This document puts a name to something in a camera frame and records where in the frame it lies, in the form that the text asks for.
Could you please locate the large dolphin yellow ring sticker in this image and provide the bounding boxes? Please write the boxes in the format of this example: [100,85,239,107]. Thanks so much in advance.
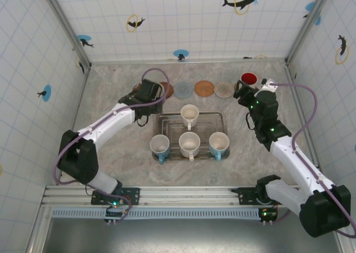
[221,0,265,16]

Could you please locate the light blue ceramic cup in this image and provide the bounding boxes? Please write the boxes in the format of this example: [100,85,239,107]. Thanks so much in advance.
[208,131,230,162]

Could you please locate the penguin on blue circle sticker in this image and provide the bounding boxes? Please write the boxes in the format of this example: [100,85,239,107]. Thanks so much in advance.
[172,49,190,61]

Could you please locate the black left gripper cable loop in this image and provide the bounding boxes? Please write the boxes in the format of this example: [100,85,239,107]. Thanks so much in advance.
[135,112,150,127]

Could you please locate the small dolphin yellow ring sticker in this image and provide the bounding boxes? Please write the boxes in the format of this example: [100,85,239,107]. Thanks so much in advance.
[126,13,146,33]

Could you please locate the aluminium back rail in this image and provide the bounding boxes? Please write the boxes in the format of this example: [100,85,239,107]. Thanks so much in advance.
[89,57,289,65]

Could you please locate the cream ceramic cup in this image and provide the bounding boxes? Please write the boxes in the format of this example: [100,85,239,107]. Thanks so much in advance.
[180,104,200,131]
[179,131,201,162]

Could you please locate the brown round wooden coaster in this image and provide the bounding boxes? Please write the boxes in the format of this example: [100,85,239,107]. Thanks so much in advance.
[162,81,175,98]

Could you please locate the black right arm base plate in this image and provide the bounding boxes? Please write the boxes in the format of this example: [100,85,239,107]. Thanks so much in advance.
[238,186,279,206]

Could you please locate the teal flower print cup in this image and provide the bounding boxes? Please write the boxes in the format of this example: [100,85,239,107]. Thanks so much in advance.
[149,134,171,165]

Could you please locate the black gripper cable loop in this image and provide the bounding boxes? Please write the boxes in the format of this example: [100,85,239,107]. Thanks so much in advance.
[135,112,150,127]
[245,111,257,131]

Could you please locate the round rattan coaster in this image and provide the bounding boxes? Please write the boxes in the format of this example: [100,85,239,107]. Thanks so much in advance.
[194,80,215,97]

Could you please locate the black right gripper cable loop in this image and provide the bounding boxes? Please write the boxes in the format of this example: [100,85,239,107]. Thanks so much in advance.
[245,111,257,131]

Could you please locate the blue patch sticker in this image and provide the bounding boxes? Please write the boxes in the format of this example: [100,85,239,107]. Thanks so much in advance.
[302,1,323,27]

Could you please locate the metal tray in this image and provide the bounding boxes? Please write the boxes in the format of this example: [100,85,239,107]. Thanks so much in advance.
[151,111,231,161]

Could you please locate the white cup with red inside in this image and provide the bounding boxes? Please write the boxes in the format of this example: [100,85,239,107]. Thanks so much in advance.
[240,72,259,87]

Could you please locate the aluminium corner post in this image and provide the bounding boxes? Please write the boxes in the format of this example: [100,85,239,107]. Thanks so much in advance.
[285,0,334,65]
[40,0,92,72]

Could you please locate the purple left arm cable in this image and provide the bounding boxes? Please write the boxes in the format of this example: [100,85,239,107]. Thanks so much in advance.
[52,68,171,225]

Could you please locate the shark on blue circle sticker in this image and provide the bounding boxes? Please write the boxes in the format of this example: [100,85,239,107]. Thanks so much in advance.
[77,34,95,48]

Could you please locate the aluminium front rail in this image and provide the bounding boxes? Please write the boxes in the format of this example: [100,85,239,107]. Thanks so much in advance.
[41,185,345,209]

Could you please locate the grey metal panel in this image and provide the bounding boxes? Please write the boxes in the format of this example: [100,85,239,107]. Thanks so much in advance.
[47,218,343,253]

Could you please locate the white slotted cable duct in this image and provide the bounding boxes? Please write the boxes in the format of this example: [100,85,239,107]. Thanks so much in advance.
[51,207,264,220]

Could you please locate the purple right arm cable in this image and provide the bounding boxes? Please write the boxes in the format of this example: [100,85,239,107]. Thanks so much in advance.
[269,82,356,239]

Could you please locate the black animal yellow ring sticker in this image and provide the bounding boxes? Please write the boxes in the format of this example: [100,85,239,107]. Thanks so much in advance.
[74,54,86,75]

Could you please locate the white zigzag stitched coaster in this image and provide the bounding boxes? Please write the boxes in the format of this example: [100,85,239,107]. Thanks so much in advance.
[214,82,234,99]

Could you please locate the blue woven round coaster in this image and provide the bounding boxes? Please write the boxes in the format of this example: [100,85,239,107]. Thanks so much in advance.
[174,81,194,99]

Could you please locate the fish on blue oval sticker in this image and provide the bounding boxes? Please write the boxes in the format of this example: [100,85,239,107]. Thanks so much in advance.
[37,84,53,102]

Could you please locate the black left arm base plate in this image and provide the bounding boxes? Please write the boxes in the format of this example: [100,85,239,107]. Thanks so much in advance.
[91,186,141,206]

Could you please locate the aluminium side rail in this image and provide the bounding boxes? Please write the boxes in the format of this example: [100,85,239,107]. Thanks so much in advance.
[284,59,328,186]
[56,65,92,186]

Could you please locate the orca yellow ring sticker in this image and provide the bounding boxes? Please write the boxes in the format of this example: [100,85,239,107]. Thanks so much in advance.
[334,34,350,66]

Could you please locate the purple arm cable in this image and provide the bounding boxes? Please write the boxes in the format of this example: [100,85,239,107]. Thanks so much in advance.
[52,68,171,225]
[269,82,356,239]

